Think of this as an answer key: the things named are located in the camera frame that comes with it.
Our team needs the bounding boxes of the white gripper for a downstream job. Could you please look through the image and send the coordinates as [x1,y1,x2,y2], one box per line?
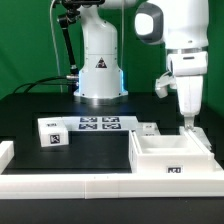
[167,51,208,130]

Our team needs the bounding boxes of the white cabinet body box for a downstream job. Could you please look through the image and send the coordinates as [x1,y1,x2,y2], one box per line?
[129,131,215,175]

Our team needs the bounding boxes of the white cabinet door panel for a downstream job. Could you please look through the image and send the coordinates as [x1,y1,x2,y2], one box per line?
[136,122,160,136]

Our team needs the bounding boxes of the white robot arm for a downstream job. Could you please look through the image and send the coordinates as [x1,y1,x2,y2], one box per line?
[74,0,209,128]

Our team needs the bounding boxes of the white cabinet top block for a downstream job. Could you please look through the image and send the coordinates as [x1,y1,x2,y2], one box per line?
[38,117,69,147]

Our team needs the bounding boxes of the white fiducial marker sheet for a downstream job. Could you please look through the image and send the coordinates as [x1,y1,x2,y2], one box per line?
[62,116,139,131]

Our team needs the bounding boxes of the white U-shaped obstacle fence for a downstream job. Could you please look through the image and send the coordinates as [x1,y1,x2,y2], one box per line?
[0,141,224,199]

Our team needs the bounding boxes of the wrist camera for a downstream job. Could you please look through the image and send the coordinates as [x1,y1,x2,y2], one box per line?
[155,71,176,98]

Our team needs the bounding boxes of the black cable bundle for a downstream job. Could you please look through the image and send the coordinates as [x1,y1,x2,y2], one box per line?
[12,75,80,94]

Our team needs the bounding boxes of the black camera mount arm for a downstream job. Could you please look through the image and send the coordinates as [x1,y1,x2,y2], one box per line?
[52,0,103,79]

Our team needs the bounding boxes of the white cable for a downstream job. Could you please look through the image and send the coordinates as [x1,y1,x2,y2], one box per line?
[49,0,64,94]

